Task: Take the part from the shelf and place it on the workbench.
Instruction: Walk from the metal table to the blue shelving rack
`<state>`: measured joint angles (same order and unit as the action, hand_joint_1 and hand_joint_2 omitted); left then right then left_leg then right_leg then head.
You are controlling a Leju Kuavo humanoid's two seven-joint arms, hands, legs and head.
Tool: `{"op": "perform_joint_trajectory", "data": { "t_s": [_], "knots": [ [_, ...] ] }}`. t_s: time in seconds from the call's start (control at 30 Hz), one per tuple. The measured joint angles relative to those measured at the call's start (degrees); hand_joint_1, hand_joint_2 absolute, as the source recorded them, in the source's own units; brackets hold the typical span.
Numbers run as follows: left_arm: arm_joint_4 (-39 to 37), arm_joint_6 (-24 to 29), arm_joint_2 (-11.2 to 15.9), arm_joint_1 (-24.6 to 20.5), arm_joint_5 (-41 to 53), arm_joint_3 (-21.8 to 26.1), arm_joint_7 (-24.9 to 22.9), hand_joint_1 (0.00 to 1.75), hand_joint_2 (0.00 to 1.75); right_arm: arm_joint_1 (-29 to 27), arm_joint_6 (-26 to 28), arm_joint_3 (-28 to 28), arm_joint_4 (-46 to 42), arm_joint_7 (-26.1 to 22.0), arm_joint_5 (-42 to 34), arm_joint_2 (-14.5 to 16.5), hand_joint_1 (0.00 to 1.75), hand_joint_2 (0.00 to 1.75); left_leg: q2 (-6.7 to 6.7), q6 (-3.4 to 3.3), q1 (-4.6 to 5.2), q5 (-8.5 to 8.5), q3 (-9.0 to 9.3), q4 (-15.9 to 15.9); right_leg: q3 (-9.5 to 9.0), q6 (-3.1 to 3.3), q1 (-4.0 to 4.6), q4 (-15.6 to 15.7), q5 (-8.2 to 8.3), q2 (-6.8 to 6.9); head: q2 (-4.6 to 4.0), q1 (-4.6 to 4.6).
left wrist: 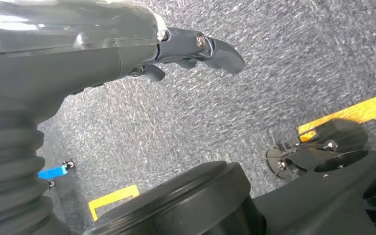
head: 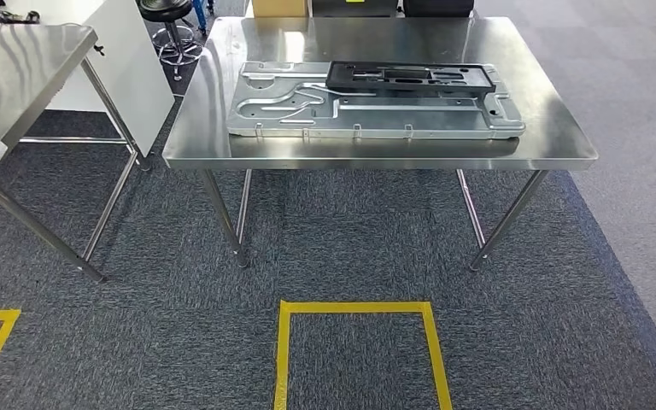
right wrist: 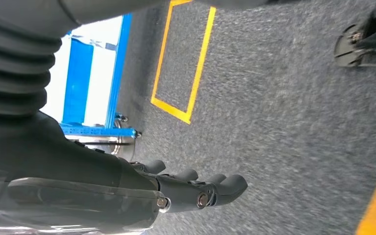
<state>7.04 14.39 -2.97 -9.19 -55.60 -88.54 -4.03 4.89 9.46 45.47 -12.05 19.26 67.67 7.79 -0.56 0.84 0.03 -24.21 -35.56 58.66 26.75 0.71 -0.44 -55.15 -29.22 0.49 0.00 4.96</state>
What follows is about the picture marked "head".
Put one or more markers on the black round stool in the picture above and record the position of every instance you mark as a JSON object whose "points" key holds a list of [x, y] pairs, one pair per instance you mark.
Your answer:
{"points": [[166, 11]]}

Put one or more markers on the black plastic plate part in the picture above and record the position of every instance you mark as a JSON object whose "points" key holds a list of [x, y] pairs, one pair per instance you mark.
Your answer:
{"points": [[339, 76]]}

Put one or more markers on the black bag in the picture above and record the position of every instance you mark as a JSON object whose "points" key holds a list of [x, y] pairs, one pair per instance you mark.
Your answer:
{"points": [[438, 7]]}

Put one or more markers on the white cabinet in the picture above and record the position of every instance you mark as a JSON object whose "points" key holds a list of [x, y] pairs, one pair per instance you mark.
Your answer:
{"points": [[135, 85]]}

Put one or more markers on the black case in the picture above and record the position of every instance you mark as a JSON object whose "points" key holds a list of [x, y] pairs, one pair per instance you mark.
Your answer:
{"points": [[356, 7]]}

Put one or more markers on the stainless steel workbench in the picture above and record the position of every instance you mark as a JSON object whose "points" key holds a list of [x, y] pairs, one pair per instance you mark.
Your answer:
{"points": [[362, 153]]}

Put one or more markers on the brown cardboard box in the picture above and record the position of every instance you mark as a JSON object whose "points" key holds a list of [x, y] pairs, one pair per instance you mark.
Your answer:
{"points": [[280, 7]]}

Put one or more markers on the grey stamped metal panel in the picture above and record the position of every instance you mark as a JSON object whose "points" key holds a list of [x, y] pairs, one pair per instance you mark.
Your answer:
{"points": [[418, 119]]}

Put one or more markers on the stainless steel table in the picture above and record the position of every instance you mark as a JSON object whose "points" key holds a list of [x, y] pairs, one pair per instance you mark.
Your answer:
{"points": [[22, 73]]}

